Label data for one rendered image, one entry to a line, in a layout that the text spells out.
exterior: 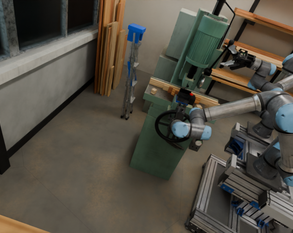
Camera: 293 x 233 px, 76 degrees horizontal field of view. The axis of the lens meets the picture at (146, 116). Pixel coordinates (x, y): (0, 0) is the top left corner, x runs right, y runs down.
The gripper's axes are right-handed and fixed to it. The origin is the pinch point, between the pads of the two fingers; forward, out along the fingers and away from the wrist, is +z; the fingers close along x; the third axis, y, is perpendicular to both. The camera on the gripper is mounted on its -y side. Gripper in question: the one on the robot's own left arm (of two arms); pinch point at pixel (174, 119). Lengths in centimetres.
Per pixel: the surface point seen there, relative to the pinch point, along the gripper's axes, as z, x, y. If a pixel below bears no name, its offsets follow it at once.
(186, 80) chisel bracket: 23.0, 1.4, -30.3
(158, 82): 34.6, -18.3, -22.2
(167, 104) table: 22.7, -6.4, -7.7
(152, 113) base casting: 29.3, -15.2, 3.7
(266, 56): 187, 127, -132
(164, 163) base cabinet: 55, 13, 48
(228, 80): 212, 94, -83
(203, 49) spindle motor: 7, 3, -51
